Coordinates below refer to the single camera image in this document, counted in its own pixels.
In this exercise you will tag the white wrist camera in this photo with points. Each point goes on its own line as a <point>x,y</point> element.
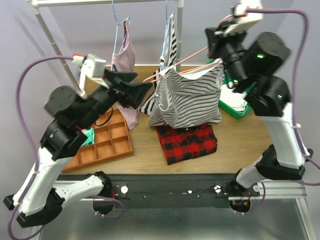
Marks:
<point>91,67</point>
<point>240,20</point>

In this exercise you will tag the green plastic tray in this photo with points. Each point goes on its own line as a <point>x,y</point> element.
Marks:
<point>231,112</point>

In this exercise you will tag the blue hanger with mauve top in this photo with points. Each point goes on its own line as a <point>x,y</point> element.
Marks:
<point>117,24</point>

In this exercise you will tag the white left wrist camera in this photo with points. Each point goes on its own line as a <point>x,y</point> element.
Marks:
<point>91,67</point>

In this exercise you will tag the mauve tank top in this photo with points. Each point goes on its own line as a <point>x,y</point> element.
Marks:
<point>124,61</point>

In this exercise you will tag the blue hanger with striped top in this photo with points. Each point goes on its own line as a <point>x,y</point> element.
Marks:
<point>169,48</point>

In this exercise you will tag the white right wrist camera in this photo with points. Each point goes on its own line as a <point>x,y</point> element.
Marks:
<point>240,20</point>

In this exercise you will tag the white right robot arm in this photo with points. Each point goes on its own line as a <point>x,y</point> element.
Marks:
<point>252,71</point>

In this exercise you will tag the red black plaid shirt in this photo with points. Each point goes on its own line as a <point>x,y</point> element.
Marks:
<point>181,144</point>

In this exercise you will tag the bold black white striped top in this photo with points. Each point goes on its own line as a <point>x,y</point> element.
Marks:
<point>149,104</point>

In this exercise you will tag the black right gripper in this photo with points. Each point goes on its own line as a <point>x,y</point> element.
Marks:
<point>215,41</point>

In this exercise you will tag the white cloth in tray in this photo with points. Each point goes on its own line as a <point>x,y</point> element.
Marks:
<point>235,101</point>

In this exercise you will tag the pink wire hanger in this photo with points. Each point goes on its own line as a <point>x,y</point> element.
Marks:
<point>192,55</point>

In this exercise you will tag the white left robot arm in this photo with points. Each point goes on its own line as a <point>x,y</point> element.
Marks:
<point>40,203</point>

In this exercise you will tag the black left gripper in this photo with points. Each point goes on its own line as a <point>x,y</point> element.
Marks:
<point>116,88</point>

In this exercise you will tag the orange compartment organizer box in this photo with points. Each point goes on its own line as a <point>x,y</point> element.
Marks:
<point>111,141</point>

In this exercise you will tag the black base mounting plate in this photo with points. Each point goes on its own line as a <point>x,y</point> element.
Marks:
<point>152,191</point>

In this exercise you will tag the teal cloth bundle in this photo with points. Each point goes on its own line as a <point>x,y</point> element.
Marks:
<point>90,134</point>

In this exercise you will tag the thin striped tank top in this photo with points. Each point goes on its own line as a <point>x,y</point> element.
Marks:
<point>189,99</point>

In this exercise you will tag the silver clothes rack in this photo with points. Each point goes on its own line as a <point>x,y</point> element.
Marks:
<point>37,4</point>

